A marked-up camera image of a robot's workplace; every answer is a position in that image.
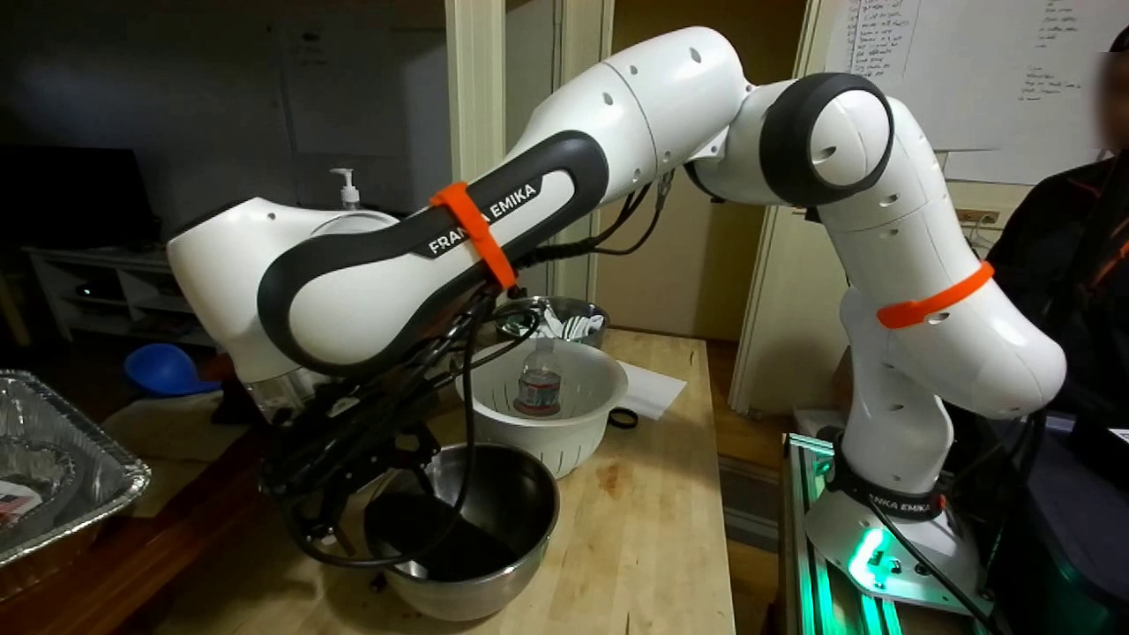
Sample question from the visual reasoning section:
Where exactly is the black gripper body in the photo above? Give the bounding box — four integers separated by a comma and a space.
261, 396, 437, 532

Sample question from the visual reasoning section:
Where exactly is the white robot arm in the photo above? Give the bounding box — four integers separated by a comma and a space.
167, 24, 1065, 517

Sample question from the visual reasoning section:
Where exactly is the silver bowl with black cloth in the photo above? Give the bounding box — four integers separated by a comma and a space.
364, 445, 562, 624

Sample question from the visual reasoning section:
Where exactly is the blue round object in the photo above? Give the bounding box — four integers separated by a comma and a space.
122, 342, 215, 399

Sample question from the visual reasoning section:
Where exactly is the silver bowl with striped towel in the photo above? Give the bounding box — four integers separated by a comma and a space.
519, 298, 608, 345

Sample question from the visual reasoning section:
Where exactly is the white plastic colander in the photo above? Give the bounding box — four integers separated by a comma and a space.
454, 337, 628, 476

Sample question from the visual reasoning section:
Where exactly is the hand sanitizer pump bottle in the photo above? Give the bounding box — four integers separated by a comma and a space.
327, 164, 360, 209

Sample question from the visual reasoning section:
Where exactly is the aluminium foil tray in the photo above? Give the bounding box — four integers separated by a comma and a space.
0, 371, 153, 564

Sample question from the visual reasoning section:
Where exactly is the white paper sheet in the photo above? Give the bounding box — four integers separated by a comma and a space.
622, 363, 685, 420

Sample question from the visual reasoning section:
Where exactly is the person in dark clothes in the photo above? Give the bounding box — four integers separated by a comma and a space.
989, 28, 1129, 452

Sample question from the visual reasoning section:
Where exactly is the whiteboard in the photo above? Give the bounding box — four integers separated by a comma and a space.
797, 0, 1129, 183

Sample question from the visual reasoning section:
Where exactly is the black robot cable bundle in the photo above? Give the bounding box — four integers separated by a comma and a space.
265, 172, 672, 576

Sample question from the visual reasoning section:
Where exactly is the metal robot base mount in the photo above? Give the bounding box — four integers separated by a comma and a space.
779, 432, 997, 635

